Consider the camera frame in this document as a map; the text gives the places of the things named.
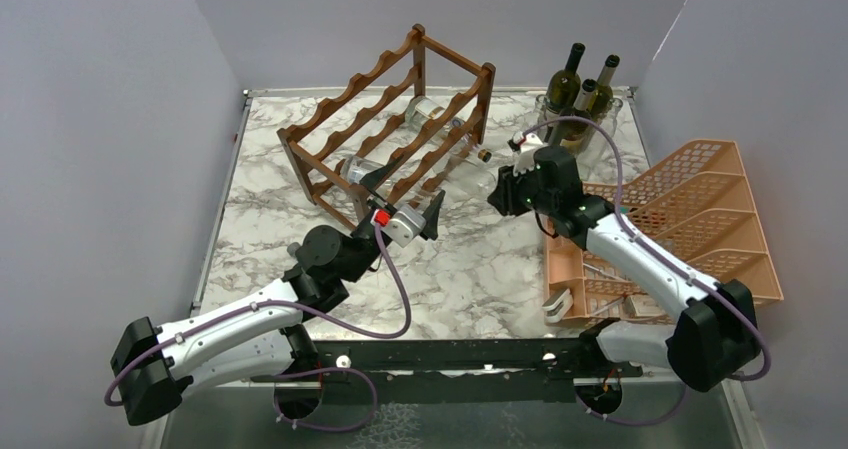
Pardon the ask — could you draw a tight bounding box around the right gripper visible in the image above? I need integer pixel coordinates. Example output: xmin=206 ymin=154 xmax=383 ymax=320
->
xmin=490 ymin=157 xmax=558 ymax=216

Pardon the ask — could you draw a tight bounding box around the clear bottle with cork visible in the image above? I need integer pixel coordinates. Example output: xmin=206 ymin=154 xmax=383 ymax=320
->
xmin=433 ymin=153 xmax=497 ymax=201

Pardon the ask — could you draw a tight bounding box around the clear bottle with neck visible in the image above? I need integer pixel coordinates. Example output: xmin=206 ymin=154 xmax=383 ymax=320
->
xmin=531 ymin=94 xmax=557 ymax=140

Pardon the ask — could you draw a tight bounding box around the green wine bottle white label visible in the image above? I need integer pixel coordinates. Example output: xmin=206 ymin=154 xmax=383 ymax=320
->
xmin=547 ymin=79 xmax=597 ymax=156

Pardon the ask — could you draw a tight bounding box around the green wine bottle black cap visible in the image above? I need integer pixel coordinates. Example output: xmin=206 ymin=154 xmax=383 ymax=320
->
xmin=546 ymin=42 xmax=586 ymax=114

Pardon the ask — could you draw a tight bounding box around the green wine bottle silver cap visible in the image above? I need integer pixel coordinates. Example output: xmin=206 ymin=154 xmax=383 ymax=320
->
xmin=589 ymin=54 xmax=620 ymax=123

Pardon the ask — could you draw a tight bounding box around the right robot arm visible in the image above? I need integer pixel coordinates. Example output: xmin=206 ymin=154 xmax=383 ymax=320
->
xmin=488 ymin=138 xmax=772 ymax=392

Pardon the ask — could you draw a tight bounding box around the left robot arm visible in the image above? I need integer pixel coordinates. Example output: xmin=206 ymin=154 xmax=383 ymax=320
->
xmin=103 ymin=159 xmax=445 ymax=426

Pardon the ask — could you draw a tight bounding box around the cork bottle end right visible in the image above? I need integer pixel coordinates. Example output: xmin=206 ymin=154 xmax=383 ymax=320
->
xmin=477 ymin=149 xmax=492 ymax=163

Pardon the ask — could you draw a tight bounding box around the clear bottle lower rack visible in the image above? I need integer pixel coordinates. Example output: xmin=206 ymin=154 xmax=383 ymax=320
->
xmin=340 ymin=155 xmax=385 ymax=186

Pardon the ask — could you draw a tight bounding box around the brown wooden wine rack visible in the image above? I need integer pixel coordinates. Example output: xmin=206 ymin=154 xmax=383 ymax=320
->
xmin=276 ymin=23 xmax=497 ymax=232

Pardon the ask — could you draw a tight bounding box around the clear bottle blue label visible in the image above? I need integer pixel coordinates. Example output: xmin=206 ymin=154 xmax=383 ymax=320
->
xmin=405 ymin=96 xmax=465 ymax=139

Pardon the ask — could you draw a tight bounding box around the orange plastic compartment tray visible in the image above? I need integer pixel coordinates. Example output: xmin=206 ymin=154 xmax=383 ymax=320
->
xmin=540 ymin=216 xmax=670 ymax=328

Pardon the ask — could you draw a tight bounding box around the white box in tray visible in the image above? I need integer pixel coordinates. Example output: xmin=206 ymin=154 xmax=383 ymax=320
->
xmin=623 ymin=294 xmax=666 ymax=319

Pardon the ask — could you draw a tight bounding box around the orange plastic file organizer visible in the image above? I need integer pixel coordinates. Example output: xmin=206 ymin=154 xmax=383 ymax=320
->
xmin=622 ymin=139 xmax=784 ymax=309

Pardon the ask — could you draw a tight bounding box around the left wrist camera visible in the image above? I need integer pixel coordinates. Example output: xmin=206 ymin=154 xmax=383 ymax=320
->
xmin=380 ymin=204 xmax=425 ymax=248

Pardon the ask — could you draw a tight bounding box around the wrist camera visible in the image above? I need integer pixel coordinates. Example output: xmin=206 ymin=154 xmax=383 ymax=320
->
xmin=380 ymin=204 xmax=425 ymax=248
xmin=508 ymin=132 xmax=545 ymax=176

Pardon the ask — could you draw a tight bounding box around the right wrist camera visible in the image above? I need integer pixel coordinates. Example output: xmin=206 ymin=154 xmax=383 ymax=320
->
xmin=508 ymin=132 xmax=545 ymax=176

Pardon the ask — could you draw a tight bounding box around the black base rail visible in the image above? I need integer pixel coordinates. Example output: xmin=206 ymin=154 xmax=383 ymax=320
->
xmin=251 ymin=337 xmax=643 ymax=405

